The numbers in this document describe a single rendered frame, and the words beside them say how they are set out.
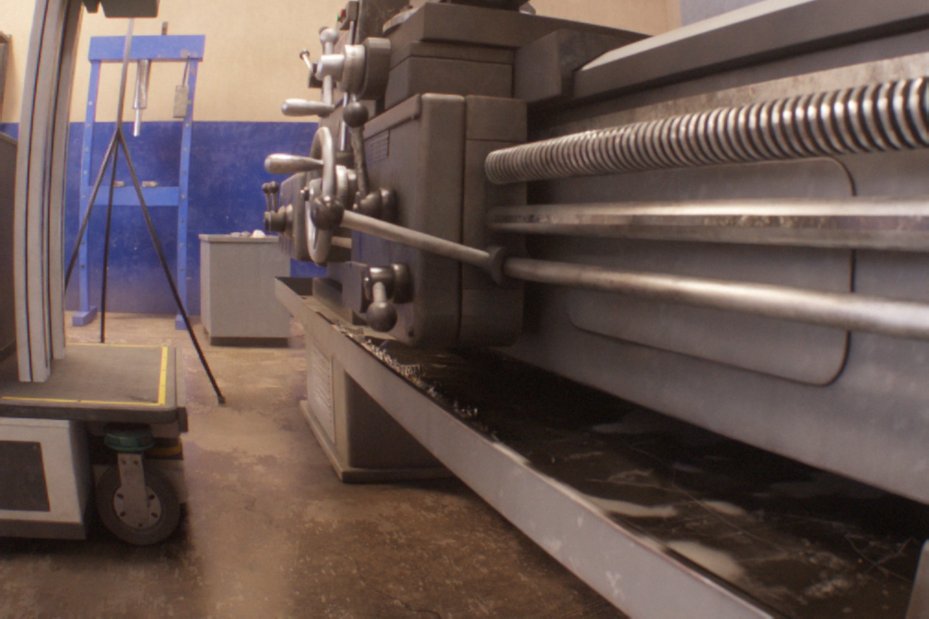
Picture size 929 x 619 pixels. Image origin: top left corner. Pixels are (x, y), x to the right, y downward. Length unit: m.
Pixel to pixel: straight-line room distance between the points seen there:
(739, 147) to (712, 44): 0.17
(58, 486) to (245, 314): 2.70
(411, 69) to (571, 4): 5.27
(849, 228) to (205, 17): 5.24
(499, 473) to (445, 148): 0.40
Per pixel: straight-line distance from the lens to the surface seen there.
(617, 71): 0.79
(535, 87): 0.93
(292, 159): 1.09
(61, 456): 1.39
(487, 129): 0.92
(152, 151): 5.33
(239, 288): 3.94
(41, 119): 1.52
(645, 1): 6.59
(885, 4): 0.52
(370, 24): 2.10
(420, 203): 0.89
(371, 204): 0.98
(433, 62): 0.97
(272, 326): 3.99
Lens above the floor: 0.65
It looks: 1 degrees down
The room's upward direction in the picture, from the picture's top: 1 degrees clockwise
